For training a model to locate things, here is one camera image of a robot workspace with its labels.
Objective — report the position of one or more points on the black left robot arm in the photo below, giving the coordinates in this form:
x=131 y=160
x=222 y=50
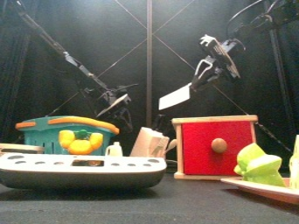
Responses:
x=47 y=36

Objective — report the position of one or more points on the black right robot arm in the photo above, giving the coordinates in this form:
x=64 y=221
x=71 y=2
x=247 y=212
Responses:
x=272 y=16

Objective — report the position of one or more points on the white toy knife block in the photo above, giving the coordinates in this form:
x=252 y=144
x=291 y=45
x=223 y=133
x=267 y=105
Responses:
x=145 y=143

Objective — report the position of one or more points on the small white toy milk jug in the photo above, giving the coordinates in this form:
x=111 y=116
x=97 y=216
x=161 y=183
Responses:
x=113 y=150

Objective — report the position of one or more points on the white toy spoon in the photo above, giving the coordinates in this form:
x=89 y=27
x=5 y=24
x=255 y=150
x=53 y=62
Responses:
x=171 y=144

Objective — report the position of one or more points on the yellow toy pepper half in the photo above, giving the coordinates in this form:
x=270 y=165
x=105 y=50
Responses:
x=79 y=147

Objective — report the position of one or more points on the red wooden drawer box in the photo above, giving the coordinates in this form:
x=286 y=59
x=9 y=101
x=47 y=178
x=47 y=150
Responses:
x=206 y=137

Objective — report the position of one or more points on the teal basket orange rim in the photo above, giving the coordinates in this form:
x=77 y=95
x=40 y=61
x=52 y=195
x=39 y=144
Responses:
x=40 y=132

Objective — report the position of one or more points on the white dish rack tray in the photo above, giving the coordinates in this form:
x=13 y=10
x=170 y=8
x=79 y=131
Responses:
x=77 y=173

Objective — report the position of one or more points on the cream shallow dish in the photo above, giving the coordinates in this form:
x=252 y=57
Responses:
x=19 y=148

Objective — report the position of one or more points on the pale green toy piece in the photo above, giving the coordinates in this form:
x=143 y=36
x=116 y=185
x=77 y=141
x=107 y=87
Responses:
x=295 y=166

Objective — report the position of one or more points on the wooden tray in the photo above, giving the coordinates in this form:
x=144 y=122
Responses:
x=264 y=189

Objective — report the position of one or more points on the metal vertical frame pole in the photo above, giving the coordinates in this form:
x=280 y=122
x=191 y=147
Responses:
x=149 y=58

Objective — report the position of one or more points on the black frame post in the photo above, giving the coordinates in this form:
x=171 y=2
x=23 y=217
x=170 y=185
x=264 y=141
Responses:
x=278 y=73

